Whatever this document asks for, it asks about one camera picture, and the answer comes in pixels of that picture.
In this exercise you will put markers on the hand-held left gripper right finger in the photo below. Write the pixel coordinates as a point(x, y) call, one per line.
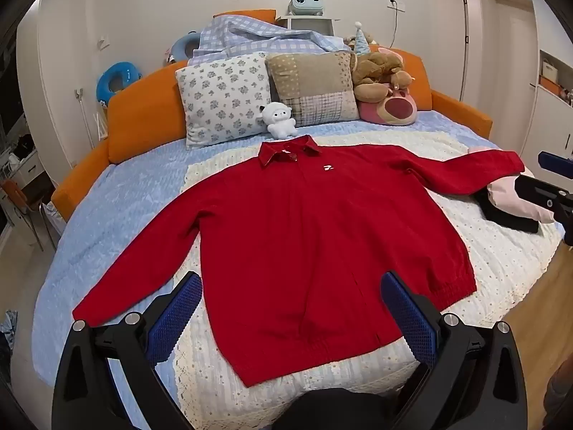
point(409, 318)

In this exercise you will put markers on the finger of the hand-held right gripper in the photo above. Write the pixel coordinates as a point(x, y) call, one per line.
point(537, 190)
point(555, 161)

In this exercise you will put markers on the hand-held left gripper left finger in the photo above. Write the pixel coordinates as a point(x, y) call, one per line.
point(177, 313)

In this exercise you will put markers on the red jacket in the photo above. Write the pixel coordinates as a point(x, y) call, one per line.
point(304, 242)

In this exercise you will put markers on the pink folded garment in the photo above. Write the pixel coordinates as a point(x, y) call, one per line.
point(506, 192)

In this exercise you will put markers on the black folded garment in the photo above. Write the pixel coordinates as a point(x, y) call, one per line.
point(506, 217)

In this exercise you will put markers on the white wardrobe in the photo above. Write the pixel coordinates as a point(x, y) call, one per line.
point(550, 116)

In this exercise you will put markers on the orange box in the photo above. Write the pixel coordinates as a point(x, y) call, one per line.
point(549, 86)

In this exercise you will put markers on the white daisy blanket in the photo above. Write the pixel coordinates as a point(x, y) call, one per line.
point(492, 255)

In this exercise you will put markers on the white basket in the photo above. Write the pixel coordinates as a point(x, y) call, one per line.
point(550, 70)

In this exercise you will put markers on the white door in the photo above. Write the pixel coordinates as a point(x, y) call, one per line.
point(450, 45)
point(510, 67)

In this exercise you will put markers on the person's leg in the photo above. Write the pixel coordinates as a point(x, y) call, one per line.
point(562, 389)

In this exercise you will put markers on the pink bear plush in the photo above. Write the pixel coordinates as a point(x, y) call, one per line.
point(394, 109)

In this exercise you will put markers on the blue cloth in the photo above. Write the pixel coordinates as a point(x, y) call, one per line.
point(8, 327)

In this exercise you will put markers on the metal leg chair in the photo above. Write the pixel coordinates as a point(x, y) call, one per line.
point(18, 195)

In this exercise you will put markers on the large brown teddy bear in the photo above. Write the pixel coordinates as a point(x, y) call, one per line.
point(371, 74)

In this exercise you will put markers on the white plush toy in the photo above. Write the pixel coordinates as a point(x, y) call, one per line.
point(280, 121)

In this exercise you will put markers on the floral pillow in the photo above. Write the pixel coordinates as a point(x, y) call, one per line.
point(219, 98)

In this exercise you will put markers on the small brown teddy bear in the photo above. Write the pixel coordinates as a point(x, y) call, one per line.
point(370, 38)

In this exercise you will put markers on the blue party hat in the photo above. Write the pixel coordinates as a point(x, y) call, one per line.
point(361, 38)

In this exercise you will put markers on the beige patchwork pillow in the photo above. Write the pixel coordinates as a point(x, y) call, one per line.
point(309, 85)

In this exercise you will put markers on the white stand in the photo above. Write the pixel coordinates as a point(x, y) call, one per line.
point(309, 22)

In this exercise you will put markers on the blue plaid duvet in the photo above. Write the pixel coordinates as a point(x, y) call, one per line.
point(250, 40)

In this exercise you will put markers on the mint projector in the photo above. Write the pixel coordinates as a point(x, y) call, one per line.
point(306, 5)

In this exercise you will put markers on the orange bed frame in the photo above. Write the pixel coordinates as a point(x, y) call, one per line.
point(143, 116)

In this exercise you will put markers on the wall socket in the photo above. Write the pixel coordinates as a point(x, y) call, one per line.
point(397, 6)

